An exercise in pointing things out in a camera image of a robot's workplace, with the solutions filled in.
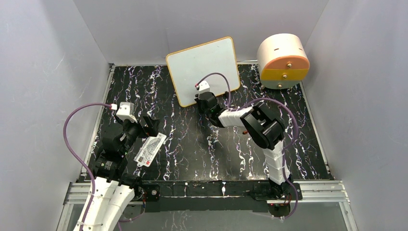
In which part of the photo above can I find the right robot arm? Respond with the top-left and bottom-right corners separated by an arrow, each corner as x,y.
195,92 -> 300,201

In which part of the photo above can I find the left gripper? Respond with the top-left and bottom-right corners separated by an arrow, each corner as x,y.
115,113 -> 160,155

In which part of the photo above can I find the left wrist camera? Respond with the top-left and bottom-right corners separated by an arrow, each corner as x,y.
115,102 -> 138,123

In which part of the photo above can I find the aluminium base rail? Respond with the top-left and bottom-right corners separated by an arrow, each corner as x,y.
64,180 -> 351,205

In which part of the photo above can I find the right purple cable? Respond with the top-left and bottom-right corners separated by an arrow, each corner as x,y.
195,72 -> 300,220

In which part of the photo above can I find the yellow framed whiteboard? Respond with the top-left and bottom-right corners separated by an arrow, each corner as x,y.
166,37 -> 241,107

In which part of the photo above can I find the purple cable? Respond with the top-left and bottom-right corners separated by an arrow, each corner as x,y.
195,72 -> 300,220
63,103 -> 118,231

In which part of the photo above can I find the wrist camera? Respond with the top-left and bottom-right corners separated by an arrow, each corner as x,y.
196,80 -> 210,94
115,102 -> 138,123

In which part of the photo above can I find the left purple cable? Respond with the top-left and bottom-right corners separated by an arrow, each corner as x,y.
63,103 -> 118,231

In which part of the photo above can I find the round three drawer cabinet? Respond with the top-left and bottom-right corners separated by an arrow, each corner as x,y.
256,33 -> 310,90

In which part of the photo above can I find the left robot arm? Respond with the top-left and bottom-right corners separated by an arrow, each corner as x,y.
74,115 -> 166,231

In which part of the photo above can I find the flat packaged ruler set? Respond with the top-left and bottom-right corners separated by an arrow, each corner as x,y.
134,133 -> 167,167

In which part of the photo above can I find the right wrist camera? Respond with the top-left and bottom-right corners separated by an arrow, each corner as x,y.
196,80 -> 210,94

